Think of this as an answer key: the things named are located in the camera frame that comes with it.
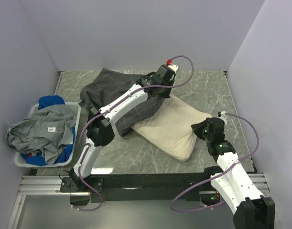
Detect cream white pillow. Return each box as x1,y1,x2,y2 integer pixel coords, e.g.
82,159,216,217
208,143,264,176
132,95,212,162

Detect dark grey checked pillowcase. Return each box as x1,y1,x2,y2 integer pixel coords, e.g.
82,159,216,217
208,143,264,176
79,68,164,136

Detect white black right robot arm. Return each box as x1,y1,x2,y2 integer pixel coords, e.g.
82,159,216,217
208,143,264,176
191,117,275,229

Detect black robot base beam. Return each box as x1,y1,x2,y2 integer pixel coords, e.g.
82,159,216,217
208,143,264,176
60,171,209,206

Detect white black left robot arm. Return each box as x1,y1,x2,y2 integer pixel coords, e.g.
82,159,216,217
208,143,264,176
69,64,179,192

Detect blue garment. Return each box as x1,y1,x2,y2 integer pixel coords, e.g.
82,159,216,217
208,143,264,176
21,95,73,166

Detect grey button shirt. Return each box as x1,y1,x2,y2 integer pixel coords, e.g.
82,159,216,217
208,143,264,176
5,104,77,165

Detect white plastic laundry basket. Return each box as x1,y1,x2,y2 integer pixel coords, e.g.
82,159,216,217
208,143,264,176
14,102,81,168

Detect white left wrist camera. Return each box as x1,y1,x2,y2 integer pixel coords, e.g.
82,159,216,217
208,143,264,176
166,59,179,73

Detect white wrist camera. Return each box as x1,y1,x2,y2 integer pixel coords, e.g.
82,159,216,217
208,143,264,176
218,111,228,124
166,59,179,73

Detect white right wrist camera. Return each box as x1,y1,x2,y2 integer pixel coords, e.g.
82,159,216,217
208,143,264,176
218,111,228,124

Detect aluminium frame rail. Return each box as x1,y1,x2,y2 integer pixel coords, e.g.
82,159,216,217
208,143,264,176
6,173,270,229

